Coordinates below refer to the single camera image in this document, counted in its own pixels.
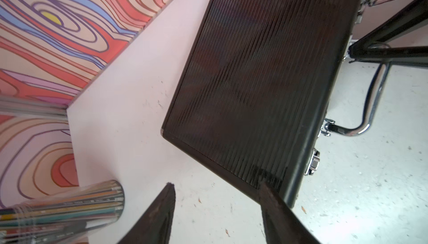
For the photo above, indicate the black poker set case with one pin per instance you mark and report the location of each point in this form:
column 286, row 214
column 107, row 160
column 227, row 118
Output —
column 253, row 94

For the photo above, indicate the aluminium frame post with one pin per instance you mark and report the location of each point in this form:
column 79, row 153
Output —
column 32, row 109

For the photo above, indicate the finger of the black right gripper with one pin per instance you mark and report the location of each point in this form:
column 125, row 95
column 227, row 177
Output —
column 410, row 18

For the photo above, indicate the clear plastic pencil jar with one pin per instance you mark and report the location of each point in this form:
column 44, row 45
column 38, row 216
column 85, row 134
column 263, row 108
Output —
column 63, row 218

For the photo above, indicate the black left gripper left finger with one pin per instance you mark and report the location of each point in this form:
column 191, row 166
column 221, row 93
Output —
column 155, row 225

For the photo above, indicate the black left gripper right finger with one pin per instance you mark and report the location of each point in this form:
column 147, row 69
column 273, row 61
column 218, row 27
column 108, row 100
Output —
column 281, row 225

